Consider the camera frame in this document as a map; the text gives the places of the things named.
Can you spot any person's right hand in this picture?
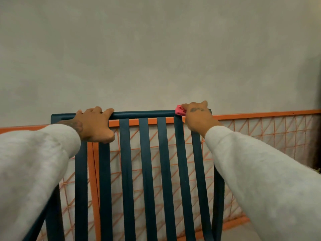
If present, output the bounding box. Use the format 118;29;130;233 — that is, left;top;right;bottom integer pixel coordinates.
181;100;223;138

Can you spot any orange wire mesh fence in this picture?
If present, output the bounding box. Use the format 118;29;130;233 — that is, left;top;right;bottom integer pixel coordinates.
0;109;321;241

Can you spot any dark teal slatted chair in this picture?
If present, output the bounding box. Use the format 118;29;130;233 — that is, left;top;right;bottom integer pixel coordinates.
23;109;225;241

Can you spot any person's left hand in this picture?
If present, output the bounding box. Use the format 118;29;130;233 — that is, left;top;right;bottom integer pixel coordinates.
57;106;115;144

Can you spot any person's right forearm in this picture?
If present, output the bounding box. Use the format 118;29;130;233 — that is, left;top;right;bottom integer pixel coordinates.
204;125;321;241

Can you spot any person's left forearm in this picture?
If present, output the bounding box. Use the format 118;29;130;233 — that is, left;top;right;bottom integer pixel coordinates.
0;124;81;241

